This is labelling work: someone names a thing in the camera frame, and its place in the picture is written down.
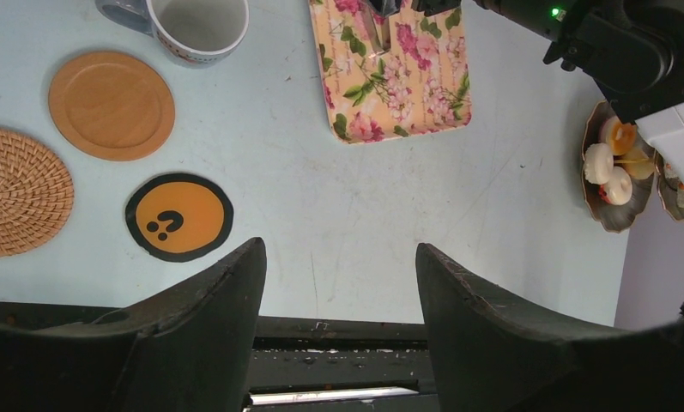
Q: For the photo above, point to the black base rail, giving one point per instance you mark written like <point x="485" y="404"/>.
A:
<point x="301" y="363"/>

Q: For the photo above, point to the pink handled metal tongs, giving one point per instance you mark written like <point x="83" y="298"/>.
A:
<point x="375" y="15"/>

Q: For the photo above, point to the white donut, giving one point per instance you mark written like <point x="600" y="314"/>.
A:
<point x="598" y="163"/>
<point x="618" y="190"/>

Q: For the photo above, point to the upper wooden round coaster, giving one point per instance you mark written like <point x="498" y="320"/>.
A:
<point x="111" y="105"/>

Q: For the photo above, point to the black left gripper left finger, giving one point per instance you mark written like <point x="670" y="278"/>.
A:
<point x="187" y="348"/>

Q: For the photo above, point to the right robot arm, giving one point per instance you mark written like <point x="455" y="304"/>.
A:
<point x="633" y="50"/>

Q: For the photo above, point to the orange glazed donut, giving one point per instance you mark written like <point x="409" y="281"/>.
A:
<point x="620" y="137"/>

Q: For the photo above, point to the blue grey mug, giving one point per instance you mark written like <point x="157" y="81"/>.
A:
<point x="196" y="33"/>

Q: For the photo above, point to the wooden round coaster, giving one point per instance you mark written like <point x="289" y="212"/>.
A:
<point x="36" y="193"/>
<point x="111" y="105"/>

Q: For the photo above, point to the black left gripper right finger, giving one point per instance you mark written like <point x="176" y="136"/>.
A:
<point x="492" y="350"/>

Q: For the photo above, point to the floral rectangular tray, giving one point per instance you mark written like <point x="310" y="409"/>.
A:
<point x="420" y="86"/>

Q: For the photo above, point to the lower wooden round coaster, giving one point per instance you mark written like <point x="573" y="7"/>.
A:
<point x="36" y="193"/>

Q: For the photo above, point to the tan round cookie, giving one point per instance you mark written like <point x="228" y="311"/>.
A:
<point x="637" y="163"/>

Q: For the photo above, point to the orange question mark coaster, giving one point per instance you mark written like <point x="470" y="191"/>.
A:
<point x="179" y="217"/>

